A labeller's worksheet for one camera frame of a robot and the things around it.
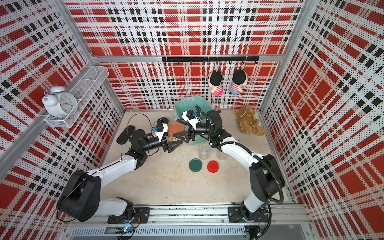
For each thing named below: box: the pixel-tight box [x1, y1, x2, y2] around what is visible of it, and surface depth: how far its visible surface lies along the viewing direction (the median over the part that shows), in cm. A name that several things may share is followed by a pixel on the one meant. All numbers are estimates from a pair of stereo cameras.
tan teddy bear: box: [235, 105, 266, 137], surface depth 107 cm
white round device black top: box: [157, 117, 169, 125], surface depth 113 cm
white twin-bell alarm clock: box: [42, 84, 78, 118], surface depth 63 cm
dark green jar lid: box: [189, 158, 203, 173], surface depth 93 cm
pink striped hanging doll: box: [208, 70, 224, 97], surface depth 98 cm
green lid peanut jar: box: [198, 142, 211, 160], surface depth 93 cm
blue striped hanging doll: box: [230, 69, 249, 95], surface depth 100 cm
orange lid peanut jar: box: [168, 122, 185, 138], surface depth 70 cm
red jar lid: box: [207, 160, 219, 174], surface depth 92 cm
